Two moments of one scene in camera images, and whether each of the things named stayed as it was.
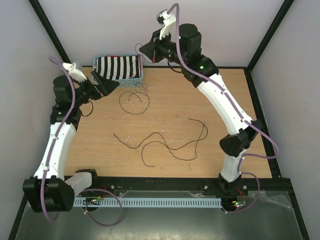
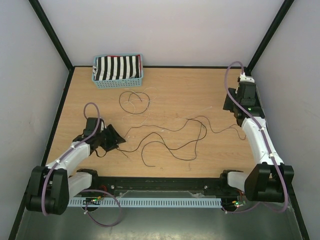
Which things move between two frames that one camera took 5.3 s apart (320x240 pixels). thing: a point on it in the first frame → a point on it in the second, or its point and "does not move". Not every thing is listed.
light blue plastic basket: [134, 82] does not move
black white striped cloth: [119, 67] does not move
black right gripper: [153, 54] → [228, 105]
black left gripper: [105, 86] → [115, 138]
